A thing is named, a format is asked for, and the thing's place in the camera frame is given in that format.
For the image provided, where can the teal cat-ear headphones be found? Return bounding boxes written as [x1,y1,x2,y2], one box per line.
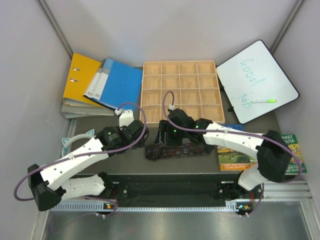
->
[61,129,95,157]

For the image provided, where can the white whiteboard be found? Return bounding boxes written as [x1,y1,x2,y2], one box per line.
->
[216,40,300,124]

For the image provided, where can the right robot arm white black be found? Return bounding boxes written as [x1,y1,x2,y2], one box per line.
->
[164,106,292,198]

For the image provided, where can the yellow ring binder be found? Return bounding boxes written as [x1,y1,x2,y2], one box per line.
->
[62,52,102,108]

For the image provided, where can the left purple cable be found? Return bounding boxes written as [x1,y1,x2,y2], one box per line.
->
[13,102,148,218]

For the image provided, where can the wooden compartment tray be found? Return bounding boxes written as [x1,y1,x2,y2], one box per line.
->
[140,60,225,128]

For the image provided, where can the Animal Farm book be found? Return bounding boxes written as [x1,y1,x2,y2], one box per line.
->
[216,123,258,172]

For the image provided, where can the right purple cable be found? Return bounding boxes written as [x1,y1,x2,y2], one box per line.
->
[162,90,304,218]

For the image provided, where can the green Treehouse book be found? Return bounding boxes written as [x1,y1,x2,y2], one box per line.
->
[281,134,307,175]

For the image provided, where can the purple cable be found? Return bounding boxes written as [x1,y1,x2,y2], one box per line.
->
[13,102,148,218]
[162,90,304,218]

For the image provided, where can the white cable duct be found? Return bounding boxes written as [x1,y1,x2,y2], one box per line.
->
[51,200,245,213]

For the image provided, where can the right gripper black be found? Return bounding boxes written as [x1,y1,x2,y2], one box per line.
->
[155,120,187,147]

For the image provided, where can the grey binder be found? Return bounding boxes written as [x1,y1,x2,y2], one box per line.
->
[61,104,114,119]

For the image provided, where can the green marker pen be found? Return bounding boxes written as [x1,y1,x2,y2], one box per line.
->
[251,99,277,104]

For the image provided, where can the blue folder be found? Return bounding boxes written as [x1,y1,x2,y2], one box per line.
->
[83,58,143,110]

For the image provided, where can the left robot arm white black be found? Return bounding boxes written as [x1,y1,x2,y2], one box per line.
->
[27,110,149,211]

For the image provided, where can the brown floral necktie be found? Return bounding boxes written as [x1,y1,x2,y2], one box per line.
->
[144,142,214,161]

